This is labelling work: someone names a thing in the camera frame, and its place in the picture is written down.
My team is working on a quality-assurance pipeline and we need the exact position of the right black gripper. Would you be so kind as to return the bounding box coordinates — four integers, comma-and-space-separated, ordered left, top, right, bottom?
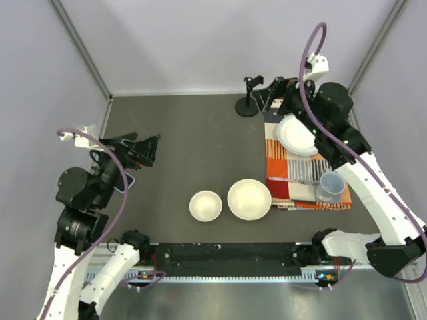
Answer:
252, 73, 325, 137

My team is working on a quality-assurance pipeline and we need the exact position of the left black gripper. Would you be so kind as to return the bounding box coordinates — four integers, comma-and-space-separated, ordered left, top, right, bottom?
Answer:
92, 131, 161, 207

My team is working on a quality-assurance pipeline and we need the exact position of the black phone stand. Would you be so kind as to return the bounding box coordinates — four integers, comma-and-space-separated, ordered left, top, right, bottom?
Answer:
235, 75, 264, 117

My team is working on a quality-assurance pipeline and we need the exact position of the black smartphone lavender case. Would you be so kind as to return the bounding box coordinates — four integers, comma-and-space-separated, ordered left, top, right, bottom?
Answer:
114, 173, 135, 194

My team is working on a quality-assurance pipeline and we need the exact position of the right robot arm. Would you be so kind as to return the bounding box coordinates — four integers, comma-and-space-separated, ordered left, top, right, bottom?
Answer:
251, 77, 426, 278

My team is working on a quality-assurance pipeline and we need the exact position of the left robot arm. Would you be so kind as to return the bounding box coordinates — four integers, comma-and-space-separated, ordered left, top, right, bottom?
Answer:
38, 129, 166, 319

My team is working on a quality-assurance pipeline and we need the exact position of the white plate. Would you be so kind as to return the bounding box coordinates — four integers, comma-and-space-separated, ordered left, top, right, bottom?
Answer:
276, 115, 318, 157

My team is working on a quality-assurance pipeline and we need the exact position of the small white bowl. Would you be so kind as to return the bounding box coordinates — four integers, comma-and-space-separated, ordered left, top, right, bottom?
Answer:
189, 190, 222, 223

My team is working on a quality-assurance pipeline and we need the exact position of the colourful patterned cloth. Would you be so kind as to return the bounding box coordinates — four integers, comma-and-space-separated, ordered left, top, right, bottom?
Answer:
264, 99, 352, 211

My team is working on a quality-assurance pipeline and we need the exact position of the light blue mug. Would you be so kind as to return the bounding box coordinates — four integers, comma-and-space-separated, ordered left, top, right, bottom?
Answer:
315, 171, 346, 201

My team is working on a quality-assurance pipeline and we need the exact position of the large white bowl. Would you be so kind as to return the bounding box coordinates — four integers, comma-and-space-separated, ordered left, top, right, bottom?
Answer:
227, 179, 272, 221

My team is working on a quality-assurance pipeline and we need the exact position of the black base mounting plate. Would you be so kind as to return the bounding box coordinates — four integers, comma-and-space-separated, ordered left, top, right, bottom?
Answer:
152, 242, 317, 277

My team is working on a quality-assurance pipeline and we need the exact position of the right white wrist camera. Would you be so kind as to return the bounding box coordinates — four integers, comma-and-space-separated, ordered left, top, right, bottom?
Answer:
303, 53, 329, 82

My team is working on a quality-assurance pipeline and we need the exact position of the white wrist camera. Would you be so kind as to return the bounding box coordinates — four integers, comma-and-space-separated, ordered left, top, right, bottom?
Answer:
58, 124, 97, 148
303, 53, 329, 82

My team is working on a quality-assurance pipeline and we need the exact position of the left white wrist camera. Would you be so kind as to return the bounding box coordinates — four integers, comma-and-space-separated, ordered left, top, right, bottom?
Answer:
58, 124, 97, 148

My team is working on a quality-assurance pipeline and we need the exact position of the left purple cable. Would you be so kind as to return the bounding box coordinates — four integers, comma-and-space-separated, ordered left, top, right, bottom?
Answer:
42, 127, 167, 320

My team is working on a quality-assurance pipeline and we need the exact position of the purple cable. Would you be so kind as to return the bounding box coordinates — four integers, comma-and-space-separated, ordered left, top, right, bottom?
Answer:
42, 127, 167, 320
293, 22, 427, 291

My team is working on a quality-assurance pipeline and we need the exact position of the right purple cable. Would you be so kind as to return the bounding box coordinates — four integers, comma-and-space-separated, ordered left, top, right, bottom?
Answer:
293, 22, 427, 291

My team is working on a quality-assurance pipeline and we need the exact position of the pink handled knife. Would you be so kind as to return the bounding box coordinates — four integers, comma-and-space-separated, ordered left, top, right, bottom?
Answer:
267, 177, 320, 185

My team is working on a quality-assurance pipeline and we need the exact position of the slotted cable duct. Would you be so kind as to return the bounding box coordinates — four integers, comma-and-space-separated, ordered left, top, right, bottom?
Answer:
85, 267, 340, 283

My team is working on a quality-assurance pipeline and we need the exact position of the aluminium frame rail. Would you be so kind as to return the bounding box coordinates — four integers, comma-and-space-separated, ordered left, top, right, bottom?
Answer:
401, 258, 426, 319

